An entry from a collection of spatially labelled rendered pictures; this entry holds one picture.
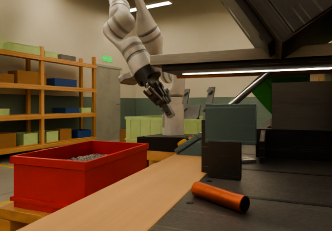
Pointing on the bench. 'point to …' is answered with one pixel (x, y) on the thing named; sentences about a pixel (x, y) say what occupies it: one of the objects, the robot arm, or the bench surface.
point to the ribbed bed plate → (302, 105)
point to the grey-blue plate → (228, 137)
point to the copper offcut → (221, 196)
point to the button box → (190, 146)
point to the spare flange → (248, 160)
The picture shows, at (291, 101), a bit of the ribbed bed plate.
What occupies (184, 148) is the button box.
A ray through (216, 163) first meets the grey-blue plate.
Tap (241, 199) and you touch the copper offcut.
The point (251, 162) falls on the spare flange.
